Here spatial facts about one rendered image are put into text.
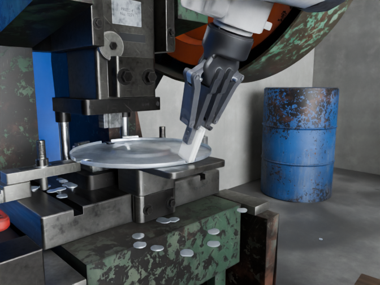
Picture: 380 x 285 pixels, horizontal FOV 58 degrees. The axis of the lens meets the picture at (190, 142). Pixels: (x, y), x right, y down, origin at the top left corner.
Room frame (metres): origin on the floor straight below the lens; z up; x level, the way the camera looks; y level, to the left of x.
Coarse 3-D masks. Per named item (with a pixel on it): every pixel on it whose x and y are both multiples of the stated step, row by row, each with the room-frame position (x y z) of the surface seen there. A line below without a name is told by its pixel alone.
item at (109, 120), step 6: (102, 114) 0.78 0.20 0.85; (108, 114) 0.78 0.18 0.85; (114, 114) 0.78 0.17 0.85; (120, 114) 0.80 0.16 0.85; (102, 120) 0.78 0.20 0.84; (108, 120) 0.78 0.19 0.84; (114, 120) 0.78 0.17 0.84; (120, 120) 0.80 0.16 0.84; (102, 126) 0.78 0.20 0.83; (108, 126) 0.78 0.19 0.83; (114, 126) 0.78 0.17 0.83; (120, 126) 0.80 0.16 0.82
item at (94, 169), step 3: (108, 141) 0.84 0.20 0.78; (72, 147) 0.78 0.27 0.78; (81, 165) 0.75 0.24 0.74; (84, 165) 0.74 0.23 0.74; (87, 165) 0.73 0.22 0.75; (81, 168) 0.75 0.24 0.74; (84, 168) 0.74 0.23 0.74; (87, 168) 0.73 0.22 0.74; (90, 168) 0.72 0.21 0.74; (93, 168) 0.72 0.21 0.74; (96, 168) 0.72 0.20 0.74; (99, 168) 0.73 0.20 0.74; (102, 168) 0.73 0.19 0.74; (105, 168) 0.74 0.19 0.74; (108, 168) 0.74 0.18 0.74; (111, 168) 0.75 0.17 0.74; (90, 171) 0.72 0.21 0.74; (93, 171) 0.72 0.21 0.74; (96, 171) 0.72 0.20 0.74
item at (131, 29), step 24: (120, 0) 0.73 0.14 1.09; (144, 0) 0.77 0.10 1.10; (120, 24) 0.73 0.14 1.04; (144, 24) 0.77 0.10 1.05; (96, 48) 0.69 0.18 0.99; (120, 48) 0.72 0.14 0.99; (144, 48) 0.77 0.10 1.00; (72, 72) 0.76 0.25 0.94; (96, 72) 0.69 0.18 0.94; (120, 72) 0.69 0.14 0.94; (144, 72) 0.73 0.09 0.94; (72, 96) 0.77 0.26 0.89; (96, 96) 0.69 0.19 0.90; (120, 96) 0.69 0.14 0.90; (144, 96) 0.77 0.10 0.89
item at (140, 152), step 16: (96, 144) 0.79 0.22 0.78; (112, 144) 0.79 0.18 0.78; (128, 144) 0.79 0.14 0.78; (144, 144) 0.76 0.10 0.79; (160, 144) 0.76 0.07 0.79; (176, 144) 0.79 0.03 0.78; (80, 160) 0.62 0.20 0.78; (96, 160) 0.62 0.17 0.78; (112, 160) 0.62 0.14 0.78; (128, 160) 0.62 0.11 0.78; (144, 160) 0.62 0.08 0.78; (160, 160) 0.62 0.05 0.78; (176, 160) 0.62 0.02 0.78
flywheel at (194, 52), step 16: (208, 16) 1.08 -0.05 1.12; (272, 16) 0.88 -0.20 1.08; (288, 16) 0.86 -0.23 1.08; (192, 32) 1.12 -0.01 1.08; (272, 32) 0.88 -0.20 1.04; (176, 48) 1.13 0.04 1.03; (192, 48) 1.07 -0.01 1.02; (256, 48) 0.92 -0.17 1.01; (192, 64) 1.07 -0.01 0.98; (240, 64) 1.04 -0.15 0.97
